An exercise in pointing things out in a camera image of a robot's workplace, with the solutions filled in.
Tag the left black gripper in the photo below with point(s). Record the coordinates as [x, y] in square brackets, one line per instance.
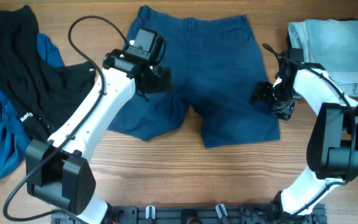
[159, 79]

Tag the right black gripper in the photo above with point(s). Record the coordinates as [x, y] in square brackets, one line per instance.
[263, 94]

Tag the navy blue shorts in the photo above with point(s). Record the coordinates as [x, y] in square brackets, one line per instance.
[216, 66]

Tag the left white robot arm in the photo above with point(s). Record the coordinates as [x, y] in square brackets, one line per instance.
[58, 169]

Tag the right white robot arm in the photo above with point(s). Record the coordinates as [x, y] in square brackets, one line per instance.
[332, 151]

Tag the folded light blue jeans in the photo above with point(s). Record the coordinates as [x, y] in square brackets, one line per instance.
[343, 74]

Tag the black garment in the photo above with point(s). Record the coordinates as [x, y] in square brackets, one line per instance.
[44, 97]

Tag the teal blue garment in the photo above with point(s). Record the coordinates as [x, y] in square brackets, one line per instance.
[2, 124]

